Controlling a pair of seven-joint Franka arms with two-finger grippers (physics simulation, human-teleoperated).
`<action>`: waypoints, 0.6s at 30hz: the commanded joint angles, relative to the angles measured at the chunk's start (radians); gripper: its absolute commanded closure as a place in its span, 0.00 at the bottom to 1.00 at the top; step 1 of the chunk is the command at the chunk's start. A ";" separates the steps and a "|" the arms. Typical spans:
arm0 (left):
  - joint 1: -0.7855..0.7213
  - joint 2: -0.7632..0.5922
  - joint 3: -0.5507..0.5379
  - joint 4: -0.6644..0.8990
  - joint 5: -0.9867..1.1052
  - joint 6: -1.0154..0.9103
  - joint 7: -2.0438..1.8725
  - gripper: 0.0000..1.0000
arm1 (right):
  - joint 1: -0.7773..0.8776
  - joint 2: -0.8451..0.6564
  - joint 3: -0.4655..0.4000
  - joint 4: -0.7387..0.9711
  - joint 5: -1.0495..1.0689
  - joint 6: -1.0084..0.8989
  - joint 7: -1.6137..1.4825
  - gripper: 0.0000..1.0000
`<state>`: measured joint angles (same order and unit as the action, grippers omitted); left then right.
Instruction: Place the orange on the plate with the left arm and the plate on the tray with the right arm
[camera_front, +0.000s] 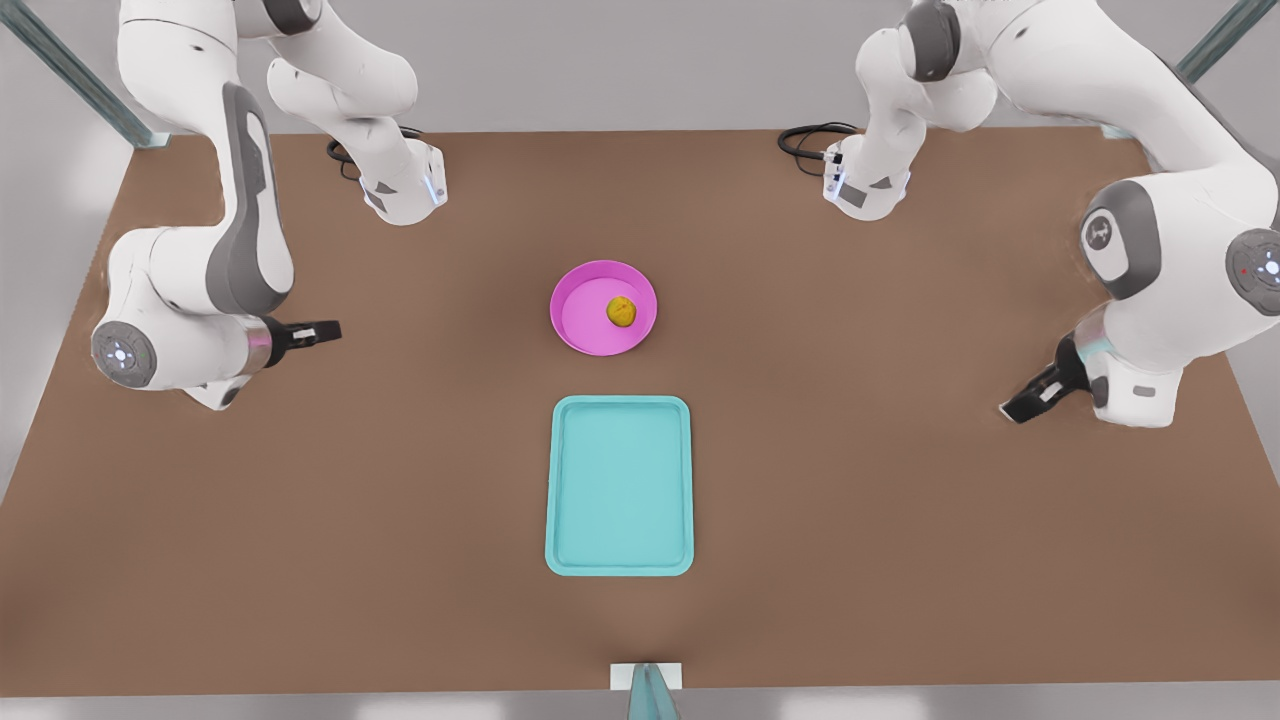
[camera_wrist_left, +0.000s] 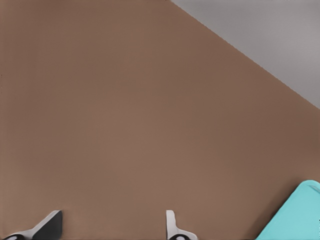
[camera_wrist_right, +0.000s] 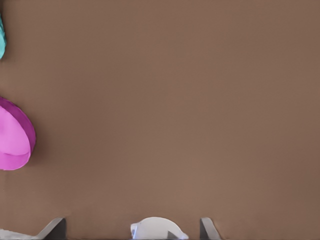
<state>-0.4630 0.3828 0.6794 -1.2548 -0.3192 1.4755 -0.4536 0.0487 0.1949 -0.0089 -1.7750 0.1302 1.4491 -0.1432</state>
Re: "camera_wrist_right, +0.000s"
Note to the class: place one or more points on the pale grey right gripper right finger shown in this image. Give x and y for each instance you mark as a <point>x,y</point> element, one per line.
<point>208,229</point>

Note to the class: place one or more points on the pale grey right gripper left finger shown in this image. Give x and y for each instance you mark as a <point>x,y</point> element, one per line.
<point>55,228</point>

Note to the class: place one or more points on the magenta bowl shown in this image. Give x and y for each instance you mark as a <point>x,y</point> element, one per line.
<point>13,140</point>

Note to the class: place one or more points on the teal bowl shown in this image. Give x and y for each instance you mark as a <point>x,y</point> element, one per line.
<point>2,37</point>

